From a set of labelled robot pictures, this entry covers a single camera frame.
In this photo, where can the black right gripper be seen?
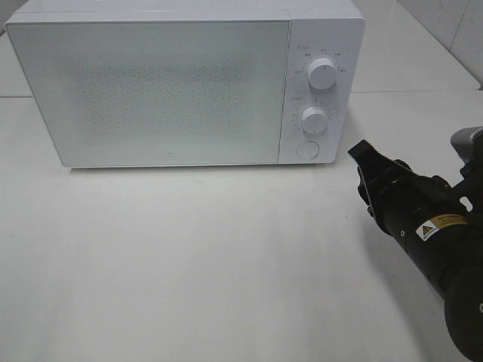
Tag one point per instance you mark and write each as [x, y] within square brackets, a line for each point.
[430, 224]

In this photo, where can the round white door-release button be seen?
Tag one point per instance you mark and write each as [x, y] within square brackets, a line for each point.
[308, 150]

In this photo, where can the white microwave door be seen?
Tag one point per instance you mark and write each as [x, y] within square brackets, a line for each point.
[154, 94]

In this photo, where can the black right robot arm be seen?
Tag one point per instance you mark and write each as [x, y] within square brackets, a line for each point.
[460, 287]

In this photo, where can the lower white timer knob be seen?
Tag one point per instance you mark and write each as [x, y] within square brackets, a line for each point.
[314, 120]

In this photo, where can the upper white power knob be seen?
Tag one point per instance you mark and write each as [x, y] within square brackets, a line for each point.
[322, 73]

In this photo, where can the white microwave oven body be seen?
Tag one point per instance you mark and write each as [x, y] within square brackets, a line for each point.
[316, 28]

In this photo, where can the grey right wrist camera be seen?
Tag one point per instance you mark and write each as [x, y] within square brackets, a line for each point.
[467, 143]

